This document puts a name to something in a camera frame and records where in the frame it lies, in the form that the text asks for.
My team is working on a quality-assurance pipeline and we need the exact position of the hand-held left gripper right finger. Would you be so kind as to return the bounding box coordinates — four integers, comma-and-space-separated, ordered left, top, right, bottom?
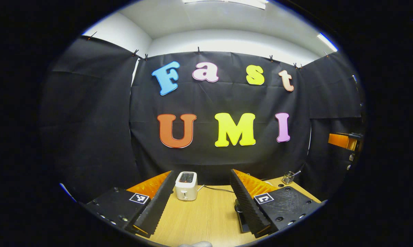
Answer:
229, 169, 323, 239

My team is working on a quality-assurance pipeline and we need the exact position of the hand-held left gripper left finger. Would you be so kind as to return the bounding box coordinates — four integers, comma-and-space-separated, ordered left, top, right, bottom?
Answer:
80, 170, 177, 238

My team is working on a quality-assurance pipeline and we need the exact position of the black induction cooktop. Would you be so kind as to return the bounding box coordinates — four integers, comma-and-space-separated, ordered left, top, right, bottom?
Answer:
238, 212, 251, 234

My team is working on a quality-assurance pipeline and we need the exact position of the white toaster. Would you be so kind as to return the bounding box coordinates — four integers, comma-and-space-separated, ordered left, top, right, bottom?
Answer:
175, 172, 198, 201

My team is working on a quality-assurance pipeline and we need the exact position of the small ceiling light panel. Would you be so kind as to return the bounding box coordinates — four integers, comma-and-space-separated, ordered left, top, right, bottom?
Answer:
317, 33, 339, 52

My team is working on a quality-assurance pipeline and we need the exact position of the large ceiling light panel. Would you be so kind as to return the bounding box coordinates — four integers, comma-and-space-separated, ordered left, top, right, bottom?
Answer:
182, 0, 269, 10

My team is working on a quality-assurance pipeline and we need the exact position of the black power cable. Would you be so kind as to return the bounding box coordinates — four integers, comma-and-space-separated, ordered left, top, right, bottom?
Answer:
197, 185, 235, 193

